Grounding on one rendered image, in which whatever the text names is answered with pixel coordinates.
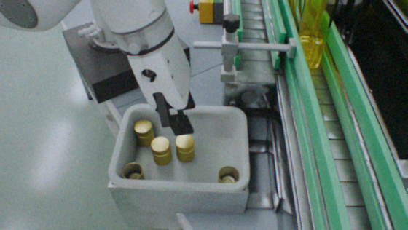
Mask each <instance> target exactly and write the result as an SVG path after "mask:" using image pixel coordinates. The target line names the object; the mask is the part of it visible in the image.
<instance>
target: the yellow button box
mask: <svg viewBox="0 0 408 230"><path fill-rule="evenodd" d="M197 11H199V23H213V21H214V23H221V24H222V21H221V15H222V0H215V1H214V0H199V2H198V3H197Z"/></svg>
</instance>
